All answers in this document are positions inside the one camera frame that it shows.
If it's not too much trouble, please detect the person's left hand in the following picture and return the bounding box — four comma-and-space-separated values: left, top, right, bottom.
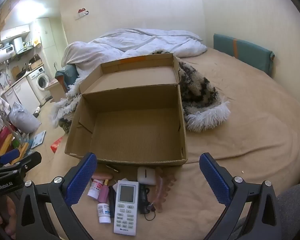
0, 196, 18, 240

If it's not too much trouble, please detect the white washing machine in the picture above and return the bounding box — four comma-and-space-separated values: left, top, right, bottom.
29, 66, 50, 98

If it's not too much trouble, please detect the white cylinder appliance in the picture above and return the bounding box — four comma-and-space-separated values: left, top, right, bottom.
13, 37, 24, 55

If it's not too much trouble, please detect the white remote control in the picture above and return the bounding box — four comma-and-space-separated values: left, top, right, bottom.
113, 180, 140, 236

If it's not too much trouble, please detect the tall white cupboard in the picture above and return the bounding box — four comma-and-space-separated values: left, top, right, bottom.
36, 17, 65, 68

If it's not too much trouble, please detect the pink compact case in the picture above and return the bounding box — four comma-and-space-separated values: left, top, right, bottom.
94, 171, 113, 180

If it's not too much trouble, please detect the white charger plug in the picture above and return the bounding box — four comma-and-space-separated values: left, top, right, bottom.
137, 167, 157, 186

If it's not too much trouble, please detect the white hanging cloth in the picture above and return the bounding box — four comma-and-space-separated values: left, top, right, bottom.
0, 90, 10, 130

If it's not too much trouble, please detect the teal cushion with orange stripe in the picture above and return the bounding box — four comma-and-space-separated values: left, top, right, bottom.
213, 33, 275, 78

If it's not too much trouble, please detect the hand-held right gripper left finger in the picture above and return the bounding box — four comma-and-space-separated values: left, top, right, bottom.
16, 152, 98, 240

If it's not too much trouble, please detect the white duvet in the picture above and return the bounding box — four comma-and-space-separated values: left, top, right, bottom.
62, 28, 207, 80

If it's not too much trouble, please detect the white water heater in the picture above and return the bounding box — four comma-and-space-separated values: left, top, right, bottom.
0, 47, 15, 67

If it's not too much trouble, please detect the white pill bottle red label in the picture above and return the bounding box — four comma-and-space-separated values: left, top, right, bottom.
87, 179, 103, 200

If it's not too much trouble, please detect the small pink bottle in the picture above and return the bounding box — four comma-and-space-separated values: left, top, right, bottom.
98, 179, 110, 204

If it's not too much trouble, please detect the brown cardboard box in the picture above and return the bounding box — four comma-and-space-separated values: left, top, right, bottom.
64, 53, 188, 167

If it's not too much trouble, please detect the teal padded chair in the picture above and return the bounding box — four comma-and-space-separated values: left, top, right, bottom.
55, 64, 79, 93

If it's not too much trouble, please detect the white kitchen base cabinet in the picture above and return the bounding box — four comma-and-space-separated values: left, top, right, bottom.
2, 76, 42, 110

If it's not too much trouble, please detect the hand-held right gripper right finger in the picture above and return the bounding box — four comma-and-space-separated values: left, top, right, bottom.
199, 152, 283, 240

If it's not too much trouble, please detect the black cylinder device with cord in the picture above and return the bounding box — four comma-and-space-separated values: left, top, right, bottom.
139, 184, 157, 222

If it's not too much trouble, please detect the red packet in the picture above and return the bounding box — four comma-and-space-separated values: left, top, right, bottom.
51, 136, 65, 154

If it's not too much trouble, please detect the bathroom scale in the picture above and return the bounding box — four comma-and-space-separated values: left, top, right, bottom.
30, 130, 47, 149

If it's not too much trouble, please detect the white pill bottle blue label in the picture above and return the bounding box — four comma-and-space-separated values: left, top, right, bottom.
97, 203, 111, 223

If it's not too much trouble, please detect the black stick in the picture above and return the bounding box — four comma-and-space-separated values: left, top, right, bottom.
108, 185, 116, 218

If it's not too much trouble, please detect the fluffy patterned blanket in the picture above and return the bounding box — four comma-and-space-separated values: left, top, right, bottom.
50, 49, 231, 133

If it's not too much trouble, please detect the small wooden table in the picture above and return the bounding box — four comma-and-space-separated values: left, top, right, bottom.
44, 79, 67, 102

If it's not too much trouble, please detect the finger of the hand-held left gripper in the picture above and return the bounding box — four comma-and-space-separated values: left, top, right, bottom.
5, 151, 42, 172
0, 148, 20, 167

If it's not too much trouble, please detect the white foam block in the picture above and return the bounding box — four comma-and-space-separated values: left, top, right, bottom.
112, 177, 129, 193

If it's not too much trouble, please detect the grey plastic bag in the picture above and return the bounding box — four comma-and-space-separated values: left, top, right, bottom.
9, 102, 41, 133

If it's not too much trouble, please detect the white upper cabinet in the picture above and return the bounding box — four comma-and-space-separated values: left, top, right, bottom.
0, 24, 30, 41

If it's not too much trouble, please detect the person's grey trouser leg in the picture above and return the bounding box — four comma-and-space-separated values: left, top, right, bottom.
275, 182, 300, 240

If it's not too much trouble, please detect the wall hook with red item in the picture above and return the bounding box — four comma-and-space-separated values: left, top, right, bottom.
75, 7, 89, 20

